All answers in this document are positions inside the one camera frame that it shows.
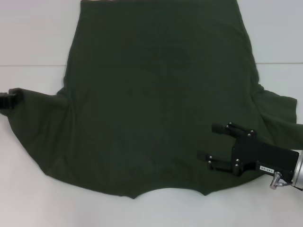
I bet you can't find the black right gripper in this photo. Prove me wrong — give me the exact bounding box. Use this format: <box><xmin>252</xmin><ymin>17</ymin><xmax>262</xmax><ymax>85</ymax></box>
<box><xmin>196</xmin><ymin>121</ymin><xmax>300</xmax><ymax>177</ymax></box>

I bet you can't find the dark green shirt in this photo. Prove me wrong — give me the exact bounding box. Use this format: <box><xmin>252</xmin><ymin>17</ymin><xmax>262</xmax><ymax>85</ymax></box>
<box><xmin>0</xmin><ymin>0</ymin><xmax>298</xmax><ymax>199</ymax></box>

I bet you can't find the thin dark right arm cable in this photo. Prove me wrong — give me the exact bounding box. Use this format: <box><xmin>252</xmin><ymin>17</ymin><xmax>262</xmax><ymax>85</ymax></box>
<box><xmin>281</xmin><ymin>183</ymin><xmax>303</xmax><ymax>191</ymax></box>

